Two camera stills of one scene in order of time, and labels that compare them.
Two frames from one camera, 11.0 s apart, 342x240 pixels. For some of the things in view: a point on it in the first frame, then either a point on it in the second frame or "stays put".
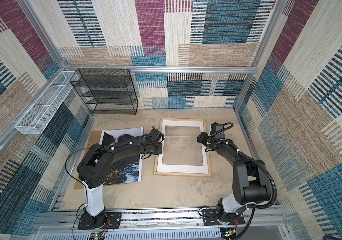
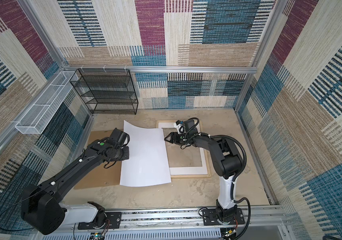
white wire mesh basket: [37, 117] stays put
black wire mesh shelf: [106, 91] stays put
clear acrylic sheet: [181, 146] stays put
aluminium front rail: [165, 223] stays put
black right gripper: [203, 136] to [172, 138]
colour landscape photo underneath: [125, 170] to [148, 163]
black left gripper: [160, 149] to [126, 155]
